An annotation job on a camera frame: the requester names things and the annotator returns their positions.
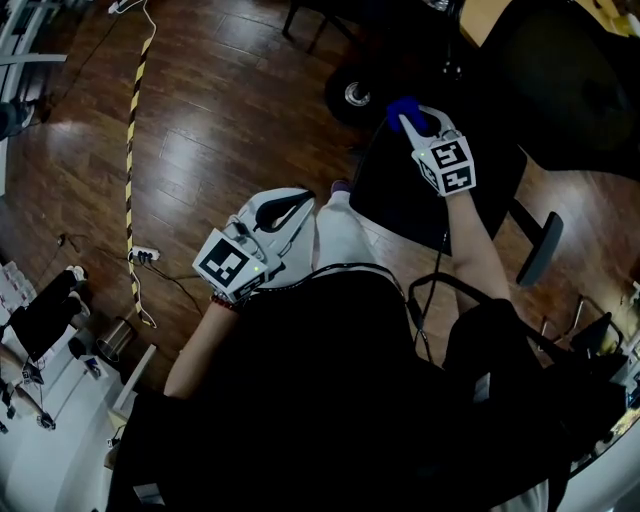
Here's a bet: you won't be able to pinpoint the person's left forearm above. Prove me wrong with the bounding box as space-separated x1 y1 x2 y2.
163 299 241 401

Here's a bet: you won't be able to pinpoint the white frame table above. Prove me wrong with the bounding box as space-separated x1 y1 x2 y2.
0 0 69 196

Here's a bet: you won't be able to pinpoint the black thin-legged chair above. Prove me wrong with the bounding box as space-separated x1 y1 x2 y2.
281 0 366 54

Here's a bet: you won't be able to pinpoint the round wooden table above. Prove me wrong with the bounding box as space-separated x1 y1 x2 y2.
458 0 640 49

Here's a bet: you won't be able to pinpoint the person's right forearm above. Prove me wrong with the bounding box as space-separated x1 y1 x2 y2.
443 192 512 311

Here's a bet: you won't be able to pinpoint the yellow black striped floor tape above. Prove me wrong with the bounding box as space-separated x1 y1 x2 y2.
124 37 159 330

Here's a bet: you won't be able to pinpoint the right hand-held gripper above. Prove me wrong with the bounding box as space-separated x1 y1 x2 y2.
398 104 476 198

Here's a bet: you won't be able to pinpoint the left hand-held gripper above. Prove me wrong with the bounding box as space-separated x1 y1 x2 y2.
192 187 317 304

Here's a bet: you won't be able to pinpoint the person's white trousers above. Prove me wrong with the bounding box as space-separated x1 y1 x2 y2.
247 189 381 301

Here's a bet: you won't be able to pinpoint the grey plastic bag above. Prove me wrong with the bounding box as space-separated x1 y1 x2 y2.
0 99 34 142

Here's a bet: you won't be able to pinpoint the blue cloth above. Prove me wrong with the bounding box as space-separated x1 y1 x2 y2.
386 96 427 134

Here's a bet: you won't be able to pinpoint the red bead bracelet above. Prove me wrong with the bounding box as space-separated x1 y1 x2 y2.
209 293 241 314

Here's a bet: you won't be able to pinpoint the metal waste bin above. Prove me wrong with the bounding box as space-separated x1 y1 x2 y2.
94 317 139 364

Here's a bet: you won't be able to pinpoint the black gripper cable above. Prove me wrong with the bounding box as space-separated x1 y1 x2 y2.
412 227 449 351
249 262 409 326

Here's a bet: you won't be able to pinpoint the black mesh office chair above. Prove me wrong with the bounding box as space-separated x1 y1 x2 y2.
348 0 640 261

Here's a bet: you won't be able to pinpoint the white power strip with cable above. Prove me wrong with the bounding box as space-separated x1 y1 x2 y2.
107 0 156 41

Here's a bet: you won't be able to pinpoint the person wearing black headset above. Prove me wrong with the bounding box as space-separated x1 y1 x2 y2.
107 264 626 512

